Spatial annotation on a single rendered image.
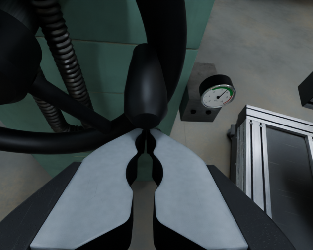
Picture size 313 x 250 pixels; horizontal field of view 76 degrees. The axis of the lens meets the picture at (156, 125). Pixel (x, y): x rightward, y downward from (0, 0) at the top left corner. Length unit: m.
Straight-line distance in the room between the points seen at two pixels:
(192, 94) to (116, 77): 0.16
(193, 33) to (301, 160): 0.82
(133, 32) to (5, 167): 0.92
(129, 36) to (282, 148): 0.84
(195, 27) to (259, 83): 1.30
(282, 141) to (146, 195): 0.66
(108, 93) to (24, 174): 0.72
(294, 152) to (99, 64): 0.89
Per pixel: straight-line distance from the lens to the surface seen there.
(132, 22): 0.35
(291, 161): 1.03
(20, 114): 0.58
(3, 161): 1.15
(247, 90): 1.52
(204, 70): 0.50
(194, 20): 0.35
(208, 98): 0.38
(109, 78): 0.42
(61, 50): 0.24
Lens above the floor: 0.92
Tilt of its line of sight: 55 degrees down
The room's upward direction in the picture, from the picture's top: 12 degrees clockwise
